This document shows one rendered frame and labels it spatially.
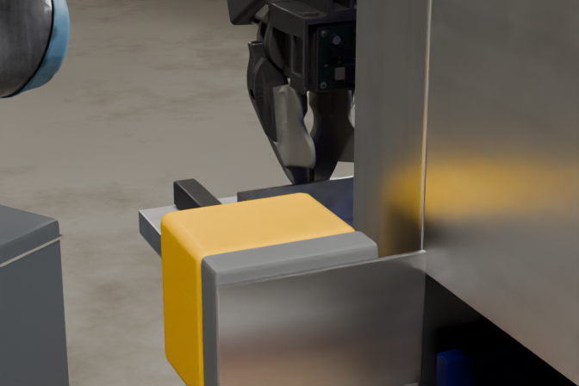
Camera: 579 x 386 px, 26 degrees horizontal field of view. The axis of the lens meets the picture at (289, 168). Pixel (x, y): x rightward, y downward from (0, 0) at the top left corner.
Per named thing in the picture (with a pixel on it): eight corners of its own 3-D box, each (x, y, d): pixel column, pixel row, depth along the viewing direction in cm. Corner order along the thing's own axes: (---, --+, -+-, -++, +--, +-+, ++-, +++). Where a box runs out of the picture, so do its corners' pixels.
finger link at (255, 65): (255, 142, 90) (254, 22, 87) (246, 137, 92) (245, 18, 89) (314, 135, 92) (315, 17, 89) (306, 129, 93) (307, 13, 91)
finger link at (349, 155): (337, 216, 90) (339, 92, 87) (302, 190, 95) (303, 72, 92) (376, 210, 91) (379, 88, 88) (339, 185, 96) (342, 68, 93)
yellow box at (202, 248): (376, 400, 53) (381, 242, 51) (217, 435, 50) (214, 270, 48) (304, 328, 60) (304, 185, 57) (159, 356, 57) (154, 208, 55)
